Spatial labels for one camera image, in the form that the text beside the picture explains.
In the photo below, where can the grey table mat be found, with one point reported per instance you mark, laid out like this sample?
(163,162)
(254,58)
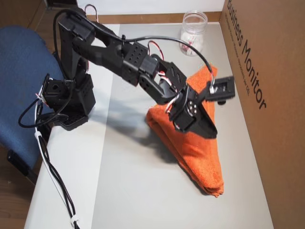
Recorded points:
(143,190)

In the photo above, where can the cardboard monitor box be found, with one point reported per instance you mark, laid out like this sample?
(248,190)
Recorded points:
(274,119)

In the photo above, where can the clear plastic jar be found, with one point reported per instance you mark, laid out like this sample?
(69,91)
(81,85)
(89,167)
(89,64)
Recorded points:
(193,33)

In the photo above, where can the orange terry towel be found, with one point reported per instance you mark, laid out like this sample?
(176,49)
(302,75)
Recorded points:
(197,162)

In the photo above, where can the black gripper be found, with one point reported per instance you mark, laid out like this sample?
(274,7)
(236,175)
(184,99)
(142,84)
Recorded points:
(185,118)

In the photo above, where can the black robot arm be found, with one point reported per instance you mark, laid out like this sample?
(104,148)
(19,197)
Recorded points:
(107,59)

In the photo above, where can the pink and white eraser pack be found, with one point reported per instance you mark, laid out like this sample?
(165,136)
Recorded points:
(188,44)

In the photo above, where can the blue office chair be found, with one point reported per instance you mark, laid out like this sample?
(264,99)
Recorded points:
(19,90)

